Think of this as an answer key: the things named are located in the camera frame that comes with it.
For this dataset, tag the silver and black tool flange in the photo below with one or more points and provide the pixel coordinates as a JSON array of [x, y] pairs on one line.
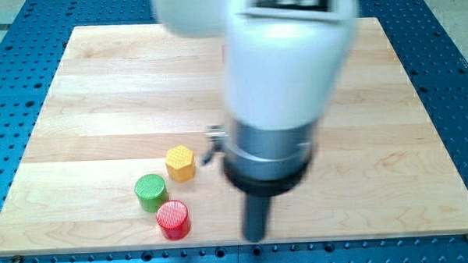
[[259, 162]]

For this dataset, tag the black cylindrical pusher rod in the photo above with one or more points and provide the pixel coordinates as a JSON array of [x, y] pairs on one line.
[[255, 217]]

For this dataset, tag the red cylinder block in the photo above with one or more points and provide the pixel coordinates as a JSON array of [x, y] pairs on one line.
[[173, 217]]

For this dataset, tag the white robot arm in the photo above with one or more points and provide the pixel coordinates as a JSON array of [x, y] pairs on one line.
[[282, 58]]

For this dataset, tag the yellow hexagon block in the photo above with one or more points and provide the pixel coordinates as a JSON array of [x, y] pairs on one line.
[[180, 163]]

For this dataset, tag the green cylinder block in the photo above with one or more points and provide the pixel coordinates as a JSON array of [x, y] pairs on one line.
[[151, 192]]

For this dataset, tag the wooden board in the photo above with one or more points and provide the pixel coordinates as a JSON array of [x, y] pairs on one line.
[[123, 95]]

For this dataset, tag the blue perforated table frame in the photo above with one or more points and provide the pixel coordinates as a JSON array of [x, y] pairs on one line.
[[38, 35]]

